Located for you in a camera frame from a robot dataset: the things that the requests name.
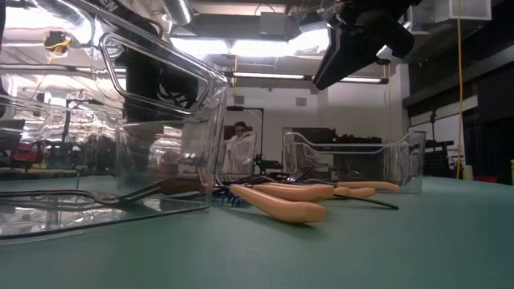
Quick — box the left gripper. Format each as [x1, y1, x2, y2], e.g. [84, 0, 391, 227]
[124, 43, 201, 124]

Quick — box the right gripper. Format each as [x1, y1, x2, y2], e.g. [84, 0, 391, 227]
[312, 0, 421, 90]

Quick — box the clear plastic bin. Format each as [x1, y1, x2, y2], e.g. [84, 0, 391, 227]
[282, 130, 427, 195]
[216, 130, 258, 176]
[0, 0, 231, 244]

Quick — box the silver fork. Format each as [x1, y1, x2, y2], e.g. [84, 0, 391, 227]
[336, 181, 402, 193]

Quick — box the wooden-handled fork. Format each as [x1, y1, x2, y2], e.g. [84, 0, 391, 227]
[332, 186, 377, 199]
[251, 182, 336, 203]
[230, 183, 328, 225]

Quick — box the gray ceiling box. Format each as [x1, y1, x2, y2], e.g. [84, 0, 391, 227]
[259, 11, 291, 42]

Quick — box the long ceiling light bar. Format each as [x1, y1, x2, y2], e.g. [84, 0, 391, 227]
[224, 71, 390, 85]

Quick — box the person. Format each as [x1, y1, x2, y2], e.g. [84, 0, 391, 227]
[222, 121, 258, 174]

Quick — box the black device with green light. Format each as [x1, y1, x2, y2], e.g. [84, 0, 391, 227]
[251, 153, 284, 173]

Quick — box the black tripod equipment stand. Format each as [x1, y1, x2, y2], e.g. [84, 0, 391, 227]
[423, 106, 455, 178]

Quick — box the red box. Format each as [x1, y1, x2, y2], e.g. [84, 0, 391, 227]
[473, 174, 502, 185]

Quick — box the green table mat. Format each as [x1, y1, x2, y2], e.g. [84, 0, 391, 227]
[0, 176, 514, 289]

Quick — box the silver ventilation duct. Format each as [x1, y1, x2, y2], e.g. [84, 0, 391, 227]
[162, 0, 194, 26]

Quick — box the yellow power cable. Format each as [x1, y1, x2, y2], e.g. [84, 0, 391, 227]
[455, 0, 464, 181]

